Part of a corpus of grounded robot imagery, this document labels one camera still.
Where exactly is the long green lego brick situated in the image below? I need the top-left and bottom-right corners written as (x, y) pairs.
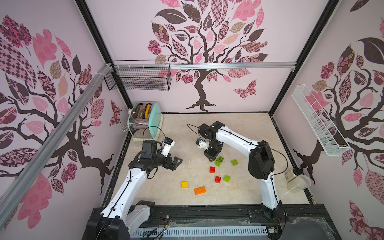
top-left (215, 156), bottom-right (224, 167)

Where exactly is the small green lego brick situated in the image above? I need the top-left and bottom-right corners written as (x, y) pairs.
top-left (231, 160), bottom-right (239, 166)
top-left (223, 175), bottom-right (231, 183)

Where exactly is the yellow lego brick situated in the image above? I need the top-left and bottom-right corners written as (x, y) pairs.
top-left (181, 181), bottom-right (189, 189)

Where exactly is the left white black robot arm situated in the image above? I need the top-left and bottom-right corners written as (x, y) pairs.
top-left (83, 138), bottom-right (183, 240)

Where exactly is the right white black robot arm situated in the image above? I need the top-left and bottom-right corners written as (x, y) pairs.
top-left (196, 121), bottom-right (284, 223)

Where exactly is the red lego brick lower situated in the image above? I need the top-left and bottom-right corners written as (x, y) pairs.
top-left (215, 176), bottom-right (221, 184)

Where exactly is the orange long lego brick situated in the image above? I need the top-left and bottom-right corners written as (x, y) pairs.
top-left (194, 187), bottom-right (207, 196)

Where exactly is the mint green toaster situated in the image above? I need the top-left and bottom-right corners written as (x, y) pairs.
top-left (127, 102), bottom-right (164, 142)

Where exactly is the clear plastic measuring cup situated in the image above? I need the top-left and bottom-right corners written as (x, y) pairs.
top-left (285, 168), bottom-right (312, 194)

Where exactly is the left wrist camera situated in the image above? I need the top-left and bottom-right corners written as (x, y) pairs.
top-left (161, 137), bottom-right (175, 157)

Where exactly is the black wire basket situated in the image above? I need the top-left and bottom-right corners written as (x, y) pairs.
top-left (104, 60), bottom-right (172, 91)

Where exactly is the white slotted cable duct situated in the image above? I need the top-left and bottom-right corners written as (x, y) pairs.
top-left (131, 226), bottom-right (269, 239)

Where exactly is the aluminium frame bar back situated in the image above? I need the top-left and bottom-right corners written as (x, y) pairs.
top-left (114, 62), bottom-right (297, 70)

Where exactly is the aluminium frame bar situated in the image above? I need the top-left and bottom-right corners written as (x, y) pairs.
top-left (114, 62), bottom-right (297, 70)
top-left (1, 63), bottom-right (112, 228)

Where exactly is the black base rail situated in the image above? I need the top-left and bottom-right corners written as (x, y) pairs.
top-left (129, 204), bottom-right (341, 240)

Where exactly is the white wire shelf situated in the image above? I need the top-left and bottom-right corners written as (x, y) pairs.
top-left (292, 85), bottom-right (352, 157)

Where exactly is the aluminium frame bar left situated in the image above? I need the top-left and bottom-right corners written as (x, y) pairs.
top-left (1, 63), bottom-right (112, 228)

